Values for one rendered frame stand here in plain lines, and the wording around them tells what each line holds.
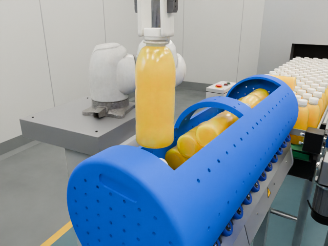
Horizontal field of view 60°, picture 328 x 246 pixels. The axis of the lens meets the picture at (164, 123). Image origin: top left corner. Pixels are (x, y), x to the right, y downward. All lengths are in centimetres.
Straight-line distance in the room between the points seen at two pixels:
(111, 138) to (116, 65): 29
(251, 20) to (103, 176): 523
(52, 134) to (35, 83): 265
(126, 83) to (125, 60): 9
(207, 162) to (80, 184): 24
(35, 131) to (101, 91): 29
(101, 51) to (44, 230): 157
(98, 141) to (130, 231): 51
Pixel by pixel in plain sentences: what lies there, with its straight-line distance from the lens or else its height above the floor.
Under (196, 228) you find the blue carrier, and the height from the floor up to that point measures 114.
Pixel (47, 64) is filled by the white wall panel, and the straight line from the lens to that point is 384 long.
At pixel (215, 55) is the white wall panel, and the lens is 579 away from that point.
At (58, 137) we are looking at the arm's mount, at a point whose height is 104.
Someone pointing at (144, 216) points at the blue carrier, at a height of 116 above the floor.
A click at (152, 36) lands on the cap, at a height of 142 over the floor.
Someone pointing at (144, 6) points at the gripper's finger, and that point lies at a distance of 50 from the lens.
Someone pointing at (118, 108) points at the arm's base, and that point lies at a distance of 116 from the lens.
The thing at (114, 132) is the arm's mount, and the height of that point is 106.
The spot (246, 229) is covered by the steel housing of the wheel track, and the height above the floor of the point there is 89.
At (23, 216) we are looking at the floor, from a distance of 256.
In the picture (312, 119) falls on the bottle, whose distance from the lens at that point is 145.
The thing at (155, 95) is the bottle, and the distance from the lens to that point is 47.
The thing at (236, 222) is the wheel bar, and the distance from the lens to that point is 83.
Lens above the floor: 145
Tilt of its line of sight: 21 degrees down
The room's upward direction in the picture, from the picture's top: straight up
